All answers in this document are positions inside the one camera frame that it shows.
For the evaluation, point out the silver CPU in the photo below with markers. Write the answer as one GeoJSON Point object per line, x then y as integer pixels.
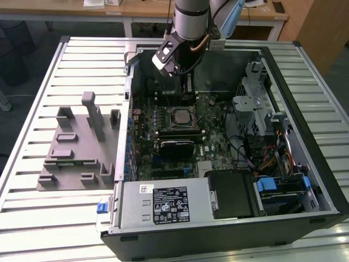
{"type": "Point", "coordinates": [182, 116]}

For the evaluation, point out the CPU socket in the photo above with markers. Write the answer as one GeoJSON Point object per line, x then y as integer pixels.
{"type": "Point", "coordinates": [180, 126]}

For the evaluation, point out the black RAM slot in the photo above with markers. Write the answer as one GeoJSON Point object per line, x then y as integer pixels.
{"type": "Point", "coordinates": [171, 95]}
{"type": "Point", "coordinates": [180, 133]}
{"type": "Point", "coordinates": [180, 138]}
{"type": "Point", "coordinates": [171, 100]}

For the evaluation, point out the silver metal drive cage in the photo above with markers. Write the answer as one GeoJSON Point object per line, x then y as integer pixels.
{"type": "Point", "coordinates": [245, 106]}

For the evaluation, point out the green motherboard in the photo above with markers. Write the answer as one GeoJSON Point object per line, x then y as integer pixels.
{"type": "Point", "coordinates": [215, 142]}

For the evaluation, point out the white labelled box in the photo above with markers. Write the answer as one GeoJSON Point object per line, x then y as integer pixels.
{"type": "Point", "coordinates": [113, 2]}

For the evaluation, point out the black graphics card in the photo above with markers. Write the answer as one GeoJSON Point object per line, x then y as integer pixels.
{"type": "Point", "coordinates": [175, 148]}

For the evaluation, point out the black phone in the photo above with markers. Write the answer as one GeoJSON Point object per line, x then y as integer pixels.
{"type": "Point", "coordinates": [278, 7]}

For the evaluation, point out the white paper tray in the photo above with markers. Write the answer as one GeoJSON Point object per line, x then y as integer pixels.
{"type": "Point", "coordinates": [94, 3]}

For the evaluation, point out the silver chipset heatsink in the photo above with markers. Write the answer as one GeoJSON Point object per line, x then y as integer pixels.
{"type": "Point", "coordinates": [205, 166]}

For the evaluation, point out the black expansion slot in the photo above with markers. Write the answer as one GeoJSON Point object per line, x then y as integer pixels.
{"type": "Point", "coordinates": [167, 173]}

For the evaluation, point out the brown wooden cabinet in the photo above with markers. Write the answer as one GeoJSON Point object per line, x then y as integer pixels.
{"type": "Point", "coordinates": [324, 32]}

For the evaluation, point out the hard disk in blue carrier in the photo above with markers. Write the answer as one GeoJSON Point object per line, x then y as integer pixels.
{"type": "Point", "coordinates": [265, 184]}

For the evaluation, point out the grey parts rack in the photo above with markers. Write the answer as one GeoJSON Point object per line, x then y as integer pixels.
{"type": "Point", "coordinates": [81, 163]}

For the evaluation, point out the green RAM stick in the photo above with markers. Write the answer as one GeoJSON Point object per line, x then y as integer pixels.
{"type": "Point", "coordinates": [69, 163]}

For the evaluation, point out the silver power supply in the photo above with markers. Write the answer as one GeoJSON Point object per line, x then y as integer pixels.
{"type": "Point", "coordinates": [131, 207]}

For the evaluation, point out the blue case latch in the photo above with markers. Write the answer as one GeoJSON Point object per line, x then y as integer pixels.
{"type": "Point", "coordinates": [101, 208]}

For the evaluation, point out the white metal foot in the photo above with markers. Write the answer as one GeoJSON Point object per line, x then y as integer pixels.
{"type": "Point", "coordinates": [5, 102]}

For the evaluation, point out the black PC case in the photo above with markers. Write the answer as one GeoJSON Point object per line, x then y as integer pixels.
{"type": "Point", "coordinates": [218, 245]}

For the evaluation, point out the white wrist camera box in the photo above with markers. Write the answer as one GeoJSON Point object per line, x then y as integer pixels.
{"type": "Point", "coordinates": [159, 61]}

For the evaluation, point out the grey wrist bracket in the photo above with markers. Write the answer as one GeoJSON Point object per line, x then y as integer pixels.
{"type": "Point", "coordinates": [217, 44]}

